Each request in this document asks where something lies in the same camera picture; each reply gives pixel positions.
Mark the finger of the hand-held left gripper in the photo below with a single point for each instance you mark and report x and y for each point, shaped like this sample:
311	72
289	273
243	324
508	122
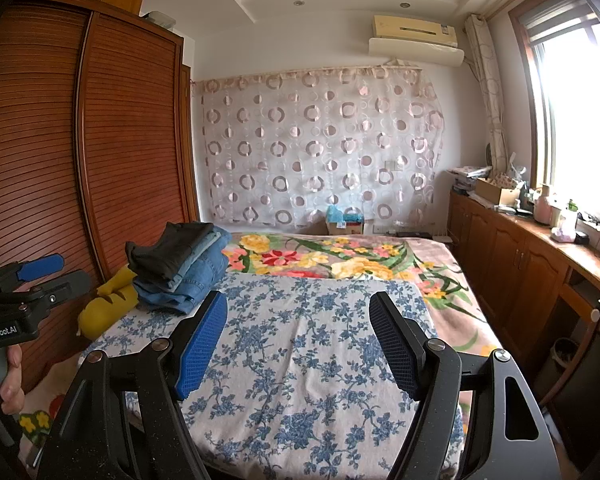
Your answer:
40	266
65	285

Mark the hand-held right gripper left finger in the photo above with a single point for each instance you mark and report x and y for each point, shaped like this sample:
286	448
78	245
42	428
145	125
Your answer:
200	345

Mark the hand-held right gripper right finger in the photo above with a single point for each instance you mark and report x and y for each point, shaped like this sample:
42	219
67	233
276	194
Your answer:
395	345

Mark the black pants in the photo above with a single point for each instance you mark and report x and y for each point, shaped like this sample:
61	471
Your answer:
175	250

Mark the person's left hand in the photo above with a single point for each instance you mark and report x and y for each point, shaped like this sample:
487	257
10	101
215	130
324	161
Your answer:
12	380

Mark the yellow plush toy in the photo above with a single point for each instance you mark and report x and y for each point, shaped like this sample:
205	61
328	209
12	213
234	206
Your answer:
105	310

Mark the blue denim folded jeans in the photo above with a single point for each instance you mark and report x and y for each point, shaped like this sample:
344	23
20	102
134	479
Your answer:
180	295

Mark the grey-blue folded jeans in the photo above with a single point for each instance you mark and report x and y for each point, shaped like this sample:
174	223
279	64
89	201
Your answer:
205	255

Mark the blue floral bed sheet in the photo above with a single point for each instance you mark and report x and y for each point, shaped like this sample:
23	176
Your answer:
290	360

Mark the colourful flower print blanket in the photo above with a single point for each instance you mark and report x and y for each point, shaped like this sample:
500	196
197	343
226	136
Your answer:
355	260

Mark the flat black box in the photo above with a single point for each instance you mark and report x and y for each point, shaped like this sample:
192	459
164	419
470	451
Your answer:
414	234

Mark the cardboard box with print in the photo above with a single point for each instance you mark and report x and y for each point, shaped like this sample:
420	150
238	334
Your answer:
345	227

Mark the wooden window cabinet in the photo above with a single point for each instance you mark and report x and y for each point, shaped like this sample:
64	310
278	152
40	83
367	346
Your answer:
510	270

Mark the wooden slatted wardrobe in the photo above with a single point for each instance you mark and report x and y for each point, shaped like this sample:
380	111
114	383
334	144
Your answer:
130	160

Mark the trash bin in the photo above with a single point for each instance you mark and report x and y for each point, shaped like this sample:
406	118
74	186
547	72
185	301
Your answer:
562	355

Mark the stack of papers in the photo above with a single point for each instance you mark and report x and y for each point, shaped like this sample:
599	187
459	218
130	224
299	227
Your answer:
467	177

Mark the open plain cardboard box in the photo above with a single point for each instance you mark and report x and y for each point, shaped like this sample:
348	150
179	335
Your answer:
497	192

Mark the pink bottle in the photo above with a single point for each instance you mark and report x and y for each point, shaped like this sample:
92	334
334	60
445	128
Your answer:
543	207

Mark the pink plastic bag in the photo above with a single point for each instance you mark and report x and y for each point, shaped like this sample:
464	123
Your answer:
564	234

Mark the dark oval object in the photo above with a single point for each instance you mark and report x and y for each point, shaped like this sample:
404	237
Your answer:
489	154

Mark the white ornament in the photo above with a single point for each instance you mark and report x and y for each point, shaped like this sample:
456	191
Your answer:
517	169

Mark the green cap bottle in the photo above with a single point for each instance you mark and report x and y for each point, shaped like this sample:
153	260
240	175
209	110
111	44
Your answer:
571	212

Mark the bundled patterned window curtain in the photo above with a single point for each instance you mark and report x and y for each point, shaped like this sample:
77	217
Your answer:
490	95

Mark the clear storage box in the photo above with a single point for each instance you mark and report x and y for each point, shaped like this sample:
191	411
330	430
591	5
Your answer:
159	19

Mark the window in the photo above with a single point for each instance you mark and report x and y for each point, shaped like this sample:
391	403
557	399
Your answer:
575	110

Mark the circle pattern wall curtain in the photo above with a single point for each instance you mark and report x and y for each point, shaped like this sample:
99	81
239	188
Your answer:
320	150

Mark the wall air conditioner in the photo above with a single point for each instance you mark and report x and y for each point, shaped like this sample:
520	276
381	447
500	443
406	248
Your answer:
415	40

